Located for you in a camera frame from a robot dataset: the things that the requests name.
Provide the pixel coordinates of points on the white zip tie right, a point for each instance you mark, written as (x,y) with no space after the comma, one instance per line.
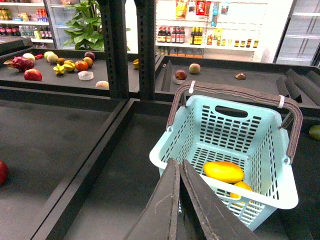
(281,101)

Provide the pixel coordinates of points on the green potted plant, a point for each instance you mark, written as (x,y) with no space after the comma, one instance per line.
(85,28)

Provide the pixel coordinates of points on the yellow mango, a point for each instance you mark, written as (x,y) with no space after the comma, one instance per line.
(224,171)

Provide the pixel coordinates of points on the white zip tie left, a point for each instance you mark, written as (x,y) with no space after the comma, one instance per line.
(191,88)

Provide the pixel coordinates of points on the red dragon fruit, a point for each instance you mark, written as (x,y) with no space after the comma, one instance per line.
(20,63)

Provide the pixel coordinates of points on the red apple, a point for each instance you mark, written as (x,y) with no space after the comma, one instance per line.
(33,75)

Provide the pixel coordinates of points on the yellow star fruit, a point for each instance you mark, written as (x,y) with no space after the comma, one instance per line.
(59,70)

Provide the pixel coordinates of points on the black shelf post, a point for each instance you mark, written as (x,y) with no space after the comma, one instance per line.
(113,21)

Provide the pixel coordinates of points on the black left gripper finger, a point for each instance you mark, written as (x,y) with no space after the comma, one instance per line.
(159,219)

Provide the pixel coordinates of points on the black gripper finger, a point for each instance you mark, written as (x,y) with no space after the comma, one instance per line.
(159,219)
(205,216)

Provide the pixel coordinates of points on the white zip tie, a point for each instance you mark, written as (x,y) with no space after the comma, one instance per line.
(191,88)
(281,101)

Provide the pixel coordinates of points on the green avocado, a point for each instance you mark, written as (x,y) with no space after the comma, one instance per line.
(314,132)

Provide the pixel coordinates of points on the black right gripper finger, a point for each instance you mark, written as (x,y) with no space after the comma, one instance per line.
(205,216)

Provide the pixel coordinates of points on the orange persimmon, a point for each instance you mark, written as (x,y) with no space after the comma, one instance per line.
(81,65)

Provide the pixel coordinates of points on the light blue plastic basket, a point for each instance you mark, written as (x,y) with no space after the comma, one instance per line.
(208,129)

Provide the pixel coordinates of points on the brown basket handle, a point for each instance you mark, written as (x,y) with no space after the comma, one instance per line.
(294,116)

